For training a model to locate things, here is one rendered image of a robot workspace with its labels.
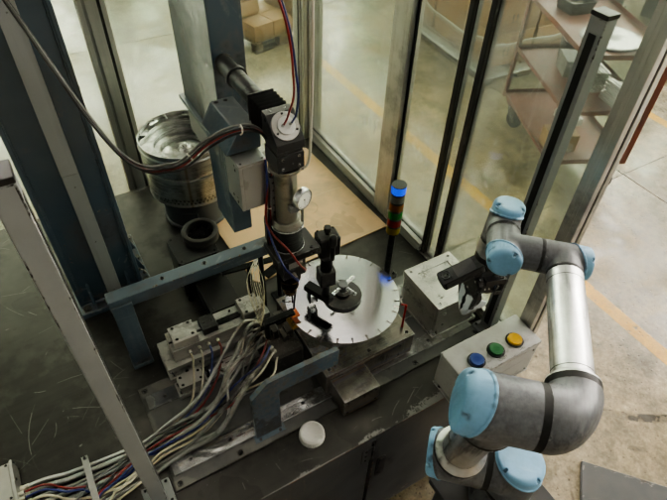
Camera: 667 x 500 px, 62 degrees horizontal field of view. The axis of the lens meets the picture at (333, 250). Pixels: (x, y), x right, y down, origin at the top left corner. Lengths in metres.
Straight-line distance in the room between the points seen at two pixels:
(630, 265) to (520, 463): 2.22
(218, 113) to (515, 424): 0.85
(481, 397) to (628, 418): 1.88
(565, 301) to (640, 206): 2.77
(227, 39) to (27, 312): 1.13
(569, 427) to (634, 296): 2.34
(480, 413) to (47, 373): 1.30
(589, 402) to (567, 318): 0.18
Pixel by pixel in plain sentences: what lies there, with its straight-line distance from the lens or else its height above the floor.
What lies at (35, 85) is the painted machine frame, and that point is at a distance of 1.45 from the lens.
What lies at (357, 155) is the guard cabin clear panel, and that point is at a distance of 2.23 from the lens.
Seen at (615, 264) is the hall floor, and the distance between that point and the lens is 3.42.
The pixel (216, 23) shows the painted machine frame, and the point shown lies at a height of 1.65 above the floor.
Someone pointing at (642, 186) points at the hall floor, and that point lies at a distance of 4.09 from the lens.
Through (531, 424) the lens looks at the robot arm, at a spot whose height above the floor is 1.36.
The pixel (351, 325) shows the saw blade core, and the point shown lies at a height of 0.95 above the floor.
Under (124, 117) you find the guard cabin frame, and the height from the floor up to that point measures 1.05.
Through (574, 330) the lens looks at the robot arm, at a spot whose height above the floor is 1.36.
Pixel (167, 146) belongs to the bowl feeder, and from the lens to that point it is 2.05.
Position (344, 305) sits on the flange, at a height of 0.96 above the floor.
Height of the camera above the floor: 2.17
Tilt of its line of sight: 45 degrees down
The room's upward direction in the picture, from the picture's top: 2 degrees clockwise
